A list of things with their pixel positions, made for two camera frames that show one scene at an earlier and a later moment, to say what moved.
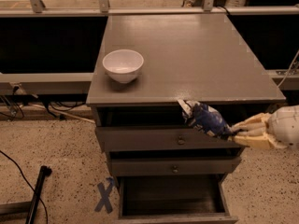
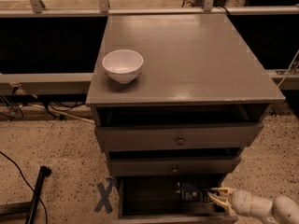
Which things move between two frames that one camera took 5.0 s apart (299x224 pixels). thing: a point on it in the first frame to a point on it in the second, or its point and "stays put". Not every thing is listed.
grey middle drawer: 209,161 stays put
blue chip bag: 204,118 to 191,191
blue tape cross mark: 104,201 stays put
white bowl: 123,64 stays put
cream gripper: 285,125 to 241,200
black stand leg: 45,171 stays put
